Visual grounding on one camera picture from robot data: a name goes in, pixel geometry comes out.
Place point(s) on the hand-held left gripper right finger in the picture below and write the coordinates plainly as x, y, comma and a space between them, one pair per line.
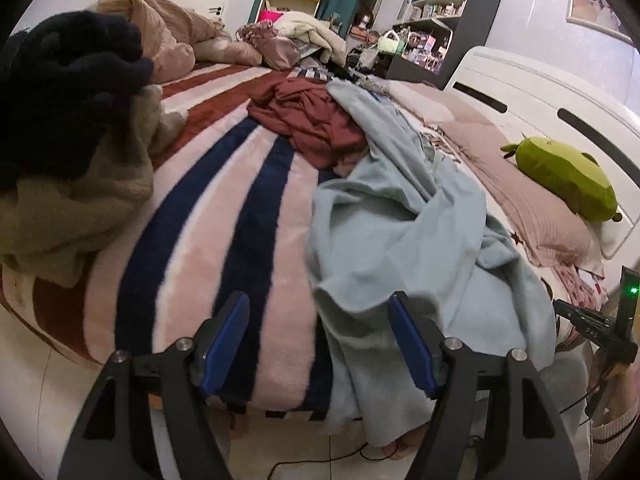
410, 345

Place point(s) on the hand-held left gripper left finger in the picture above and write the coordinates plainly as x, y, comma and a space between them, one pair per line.
227, 345

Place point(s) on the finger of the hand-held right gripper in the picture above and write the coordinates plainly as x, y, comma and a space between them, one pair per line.
577, 316

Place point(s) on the light blue garment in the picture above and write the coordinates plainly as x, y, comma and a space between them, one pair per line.
400, 240

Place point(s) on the person's right forearm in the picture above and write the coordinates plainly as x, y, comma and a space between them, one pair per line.
617, 440

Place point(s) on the person's right hand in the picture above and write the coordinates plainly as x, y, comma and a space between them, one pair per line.
612, 377

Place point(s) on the printed bed sheet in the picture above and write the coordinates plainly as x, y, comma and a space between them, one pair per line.
580, 285

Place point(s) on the person's grey trousers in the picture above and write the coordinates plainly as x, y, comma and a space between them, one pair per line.
567, 390

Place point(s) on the striped plush blanket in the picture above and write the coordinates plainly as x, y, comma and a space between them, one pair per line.
200, 240

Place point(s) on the green plush toy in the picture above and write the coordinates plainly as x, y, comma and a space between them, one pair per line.
565, 177

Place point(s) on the pink ribbed pillow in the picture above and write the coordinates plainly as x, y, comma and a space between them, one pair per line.
505, 180

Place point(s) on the khaki fleece garment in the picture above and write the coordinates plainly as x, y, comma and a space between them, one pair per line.
80, 200

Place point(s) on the white headboard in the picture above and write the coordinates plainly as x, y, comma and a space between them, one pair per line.
550, 95

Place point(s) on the maroon garment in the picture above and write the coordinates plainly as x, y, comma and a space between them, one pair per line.
312, 120

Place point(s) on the dark navy fuzzy garment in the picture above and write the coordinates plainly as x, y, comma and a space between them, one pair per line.
65, 90

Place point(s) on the pink satin cloth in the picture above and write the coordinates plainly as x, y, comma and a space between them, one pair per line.
272, 42

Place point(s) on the tan duvet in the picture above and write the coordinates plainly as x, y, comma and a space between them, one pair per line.
165, 35

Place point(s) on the cream garment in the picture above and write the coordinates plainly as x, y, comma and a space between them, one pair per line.
312, 32

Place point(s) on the dark bookshelf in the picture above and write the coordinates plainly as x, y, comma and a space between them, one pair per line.
440, 15

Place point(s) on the yellow shelf unit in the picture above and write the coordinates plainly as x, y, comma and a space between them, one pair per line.
290, 2

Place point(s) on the framed wall picture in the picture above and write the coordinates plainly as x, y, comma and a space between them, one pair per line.
597, 7

